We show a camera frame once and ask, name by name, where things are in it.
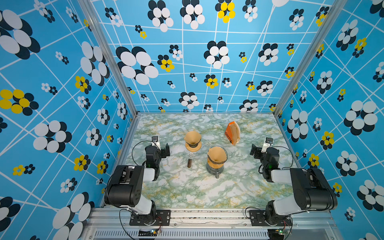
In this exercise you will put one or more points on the glass server with wooden handle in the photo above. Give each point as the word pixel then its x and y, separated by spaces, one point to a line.
pixel 190 159

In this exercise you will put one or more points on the aluminium front rail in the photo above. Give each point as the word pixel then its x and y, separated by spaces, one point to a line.
pixel 208 224

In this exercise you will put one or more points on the left green circuit board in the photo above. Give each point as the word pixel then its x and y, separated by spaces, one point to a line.
pixel 149 233

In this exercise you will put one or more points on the right green circuit board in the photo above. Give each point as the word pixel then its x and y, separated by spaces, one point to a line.
pixel 278 234

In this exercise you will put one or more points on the right aluminium corner post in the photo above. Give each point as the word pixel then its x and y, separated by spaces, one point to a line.
pixel 334 12

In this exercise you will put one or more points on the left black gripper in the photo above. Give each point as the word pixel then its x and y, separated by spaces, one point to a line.
pixel 162 153

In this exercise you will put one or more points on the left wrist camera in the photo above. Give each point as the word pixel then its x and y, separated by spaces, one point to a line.
pixel 156 142

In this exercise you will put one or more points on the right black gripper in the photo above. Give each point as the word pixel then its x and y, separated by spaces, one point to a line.
pixel 258 152

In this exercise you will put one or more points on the green circuit board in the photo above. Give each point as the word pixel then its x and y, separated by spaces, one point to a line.
pixel 278 234
pixel 149 233

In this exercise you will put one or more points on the orange coffee filter pack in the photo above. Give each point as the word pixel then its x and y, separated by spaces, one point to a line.
pixel 233 133

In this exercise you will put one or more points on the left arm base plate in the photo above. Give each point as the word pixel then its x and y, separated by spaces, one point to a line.
pixel 157 218

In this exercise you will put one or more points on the green glass dripper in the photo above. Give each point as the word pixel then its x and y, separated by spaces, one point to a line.
pixel 193 145

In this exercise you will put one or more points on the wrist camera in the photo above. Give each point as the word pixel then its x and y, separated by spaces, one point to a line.
pixel 156 142
pixel 267 144

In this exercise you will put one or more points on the aluminium corner post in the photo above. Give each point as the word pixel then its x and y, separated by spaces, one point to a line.
pixel 90 14
pixel 334 12

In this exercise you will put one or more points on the wooden ring dripper holder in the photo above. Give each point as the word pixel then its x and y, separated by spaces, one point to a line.
pixel 193 149

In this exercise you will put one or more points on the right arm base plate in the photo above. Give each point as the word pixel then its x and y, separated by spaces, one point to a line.
pixel 259 218

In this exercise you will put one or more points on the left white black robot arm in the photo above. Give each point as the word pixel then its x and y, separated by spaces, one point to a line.
pixel 124 189

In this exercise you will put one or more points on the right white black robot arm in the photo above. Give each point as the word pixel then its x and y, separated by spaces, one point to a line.
pixel 311 190

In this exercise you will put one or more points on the left aluminium corner post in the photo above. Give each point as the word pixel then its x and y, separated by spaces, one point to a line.
pixel 90 14

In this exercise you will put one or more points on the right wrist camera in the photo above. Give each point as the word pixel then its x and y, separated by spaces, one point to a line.
pixel 267 144

